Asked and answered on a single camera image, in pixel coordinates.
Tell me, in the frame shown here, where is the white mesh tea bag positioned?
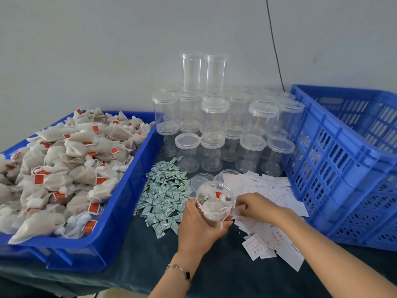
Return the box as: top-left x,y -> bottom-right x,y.
201,190 -> 232,222

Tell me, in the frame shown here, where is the pile of white label papers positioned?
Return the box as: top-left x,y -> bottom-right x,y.
220,171 -> 310,272

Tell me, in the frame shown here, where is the pile of tea bags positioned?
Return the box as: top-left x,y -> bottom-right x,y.
0,108 -> 154,245

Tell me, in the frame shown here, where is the pile of green desiccant packets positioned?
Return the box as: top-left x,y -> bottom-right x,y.
135,157 -> 190,240

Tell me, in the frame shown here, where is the thin beaded bracelet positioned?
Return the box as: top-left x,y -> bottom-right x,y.
164,264 -> 193,288

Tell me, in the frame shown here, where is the person's right forearm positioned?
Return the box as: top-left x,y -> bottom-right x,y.
279,207 -> 397,298

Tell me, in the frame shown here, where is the black cable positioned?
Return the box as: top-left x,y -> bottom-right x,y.
265,0 -> 286,92

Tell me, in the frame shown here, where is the blue slatted crate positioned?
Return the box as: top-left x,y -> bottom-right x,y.
282,84 -> 397,252

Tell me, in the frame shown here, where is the blue plastic tray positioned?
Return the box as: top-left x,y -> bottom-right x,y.
0,110 -> 163,272

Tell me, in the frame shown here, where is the group of lidded jars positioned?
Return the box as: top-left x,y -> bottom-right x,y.
152,54 -> 306,178

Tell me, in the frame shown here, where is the person's left hand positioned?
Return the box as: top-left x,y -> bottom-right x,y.
177,198 -> 233,260

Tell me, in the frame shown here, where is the person's right hand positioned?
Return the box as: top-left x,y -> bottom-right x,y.
231,192 -> 292,228

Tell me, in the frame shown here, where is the clear jar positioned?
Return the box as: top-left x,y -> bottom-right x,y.
195,181 -> 235,228

